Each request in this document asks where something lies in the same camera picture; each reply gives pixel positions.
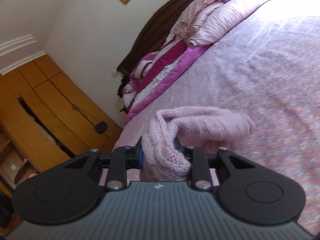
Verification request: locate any magenta striped blanket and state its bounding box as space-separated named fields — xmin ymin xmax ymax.
xmin=121 ymin=37 xmax=209 ymax=124

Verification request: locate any dark wooden headboard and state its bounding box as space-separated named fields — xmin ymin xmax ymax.
xmin=117 ymin=0 xmax=194 ymax=75

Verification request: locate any small black hanging pouch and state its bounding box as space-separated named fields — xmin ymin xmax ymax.
xmin=94 ymin=121 xmax=108 ymax=134

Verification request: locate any pink floral bed sheet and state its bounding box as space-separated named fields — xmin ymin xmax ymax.
xmin=116 ymin=0 xmax=319 ymax=234

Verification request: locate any yellow wooden wardrobe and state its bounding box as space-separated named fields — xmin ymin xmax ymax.
xmin=1 ymin=55 xmax=122 ymax=235

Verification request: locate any pink checked quilt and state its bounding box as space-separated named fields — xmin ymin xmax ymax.
xmin=168 ymin=0 xmax=270 ymax=46

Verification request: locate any pink knit cardigan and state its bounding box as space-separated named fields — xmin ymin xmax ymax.
xmin=140 ymin=107 xmax=255 ymax=181

